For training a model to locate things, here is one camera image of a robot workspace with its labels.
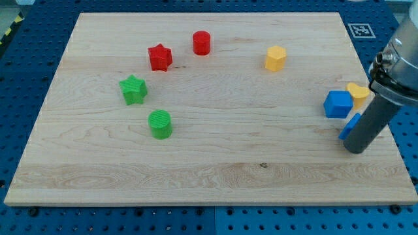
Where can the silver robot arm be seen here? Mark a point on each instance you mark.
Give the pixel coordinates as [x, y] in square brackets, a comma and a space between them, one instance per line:
[394, 69]

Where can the wooden board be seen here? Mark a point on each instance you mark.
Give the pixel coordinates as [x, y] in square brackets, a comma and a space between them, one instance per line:
[241, 134]

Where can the green cylinder block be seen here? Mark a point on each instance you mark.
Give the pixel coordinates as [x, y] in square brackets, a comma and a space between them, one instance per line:
[160, 124]

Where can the red cylinder block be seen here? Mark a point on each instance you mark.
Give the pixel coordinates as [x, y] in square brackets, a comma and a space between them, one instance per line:
[201, 42]

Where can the red star block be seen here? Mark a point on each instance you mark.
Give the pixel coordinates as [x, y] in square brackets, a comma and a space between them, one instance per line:
[160, 58]

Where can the green star block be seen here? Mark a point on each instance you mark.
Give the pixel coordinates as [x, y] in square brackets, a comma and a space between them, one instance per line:
[133, 90]

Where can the yellow hexagon block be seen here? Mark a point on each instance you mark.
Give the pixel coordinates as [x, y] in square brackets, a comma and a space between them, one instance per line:
[275, 58]

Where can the blue cube block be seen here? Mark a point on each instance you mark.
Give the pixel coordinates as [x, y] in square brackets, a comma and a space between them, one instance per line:
[338, 104]

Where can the blue flat block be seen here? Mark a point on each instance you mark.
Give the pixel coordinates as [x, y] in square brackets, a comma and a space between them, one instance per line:
[349, 126]

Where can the yellow heart block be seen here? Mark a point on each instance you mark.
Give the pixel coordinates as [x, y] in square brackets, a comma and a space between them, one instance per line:
[358, 94]

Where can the grey cylindrical pointer tool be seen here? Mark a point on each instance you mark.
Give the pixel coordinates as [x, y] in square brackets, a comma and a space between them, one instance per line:
[376, 116]

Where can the white fiducial marker tag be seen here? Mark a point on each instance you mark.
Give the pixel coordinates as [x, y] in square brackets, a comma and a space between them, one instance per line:
[361, 31]

